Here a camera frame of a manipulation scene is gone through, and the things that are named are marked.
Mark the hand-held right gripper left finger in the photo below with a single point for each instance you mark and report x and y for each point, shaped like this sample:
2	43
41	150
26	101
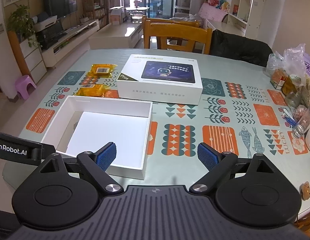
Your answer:
106	156

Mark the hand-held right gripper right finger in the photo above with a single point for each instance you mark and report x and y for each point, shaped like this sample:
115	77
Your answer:
206	156

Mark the patterned desktop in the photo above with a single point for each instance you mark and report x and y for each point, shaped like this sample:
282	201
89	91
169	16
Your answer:
160	112

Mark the open white cardboard box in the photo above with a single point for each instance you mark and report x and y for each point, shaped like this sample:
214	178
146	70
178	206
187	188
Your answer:
107	135

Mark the purple plastic stool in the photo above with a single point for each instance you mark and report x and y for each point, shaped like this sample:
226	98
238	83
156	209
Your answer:
25	85

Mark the yellow wrapped packet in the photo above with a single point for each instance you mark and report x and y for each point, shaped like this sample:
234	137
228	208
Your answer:
92	90
103	70

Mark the blue white packet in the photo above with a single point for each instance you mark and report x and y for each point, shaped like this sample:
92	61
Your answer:
288	118

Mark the white drawer cabinet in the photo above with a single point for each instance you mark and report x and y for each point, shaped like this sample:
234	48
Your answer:
33	60

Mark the glass jar of nuts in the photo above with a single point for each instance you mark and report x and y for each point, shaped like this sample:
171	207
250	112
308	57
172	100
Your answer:
302	122

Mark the orange snack carton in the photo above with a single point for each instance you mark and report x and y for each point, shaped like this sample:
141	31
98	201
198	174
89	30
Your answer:
278	78

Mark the yellow snack pack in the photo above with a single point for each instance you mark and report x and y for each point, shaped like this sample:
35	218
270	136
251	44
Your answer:
289	86

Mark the black chair back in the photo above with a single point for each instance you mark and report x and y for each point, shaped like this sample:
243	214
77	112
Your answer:
239	47

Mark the clear plastic snack bag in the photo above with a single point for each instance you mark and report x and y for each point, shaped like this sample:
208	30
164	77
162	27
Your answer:
274	63

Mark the black audio cabinet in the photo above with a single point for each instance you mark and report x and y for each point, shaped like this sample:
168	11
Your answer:
48	37

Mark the white low table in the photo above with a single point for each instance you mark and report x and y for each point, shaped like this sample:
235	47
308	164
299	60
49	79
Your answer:
115	36

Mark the wooden chair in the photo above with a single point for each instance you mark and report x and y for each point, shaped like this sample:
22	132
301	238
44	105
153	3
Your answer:
180	38
170	20

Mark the white television stand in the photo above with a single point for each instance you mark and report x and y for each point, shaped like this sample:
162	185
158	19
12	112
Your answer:
70	37

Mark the green potted plant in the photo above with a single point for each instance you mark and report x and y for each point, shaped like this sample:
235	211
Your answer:
21	22

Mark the white printer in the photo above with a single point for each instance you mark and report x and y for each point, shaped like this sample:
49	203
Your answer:
45	22

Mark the white plastic bag purple label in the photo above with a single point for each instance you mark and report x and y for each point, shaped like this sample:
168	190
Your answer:
303	62

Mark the pink cover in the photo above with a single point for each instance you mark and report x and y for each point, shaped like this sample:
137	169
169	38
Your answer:
212	13

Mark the wooden bookshelf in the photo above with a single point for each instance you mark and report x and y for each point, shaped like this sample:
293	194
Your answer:
95	10

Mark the white cubby shelf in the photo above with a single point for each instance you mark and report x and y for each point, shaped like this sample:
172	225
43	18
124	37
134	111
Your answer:
247	10

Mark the flat screen television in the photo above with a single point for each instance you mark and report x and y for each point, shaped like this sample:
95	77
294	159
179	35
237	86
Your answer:
61	3

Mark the row of plush toys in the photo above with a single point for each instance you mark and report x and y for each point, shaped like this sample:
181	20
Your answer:
217	3

